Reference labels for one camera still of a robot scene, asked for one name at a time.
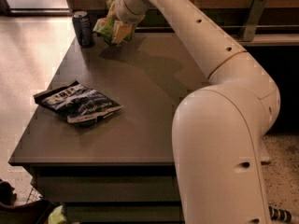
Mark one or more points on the green rice chip bag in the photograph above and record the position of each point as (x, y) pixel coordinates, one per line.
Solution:
(104, 28)

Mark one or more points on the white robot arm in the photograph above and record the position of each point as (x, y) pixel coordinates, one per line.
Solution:
(217, 130)

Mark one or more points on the dark chair at corner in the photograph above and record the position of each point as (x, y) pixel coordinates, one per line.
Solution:
(31, 213)

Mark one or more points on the green bag on floor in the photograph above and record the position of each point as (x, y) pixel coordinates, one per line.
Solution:
(57, 216)

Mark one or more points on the right metal bracket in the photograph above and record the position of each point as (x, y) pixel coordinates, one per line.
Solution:
(249, 28)

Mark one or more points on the black striped cable connector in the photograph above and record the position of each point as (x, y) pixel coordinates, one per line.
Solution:
(280, 215)

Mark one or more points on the dark blue chip bag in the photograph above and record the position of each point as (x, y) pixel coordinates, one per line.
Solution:
(77, 104)

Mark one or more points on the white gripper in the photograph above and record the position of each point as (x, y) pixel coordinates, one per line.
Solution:
(132, 13)

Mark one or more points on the grey drawer cabinet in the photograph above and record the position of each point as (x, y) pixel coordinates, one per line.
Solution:
(121, 169)

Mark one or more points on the pepsi can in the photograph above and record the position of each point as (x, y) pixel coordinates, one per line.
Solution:
(83, 30)

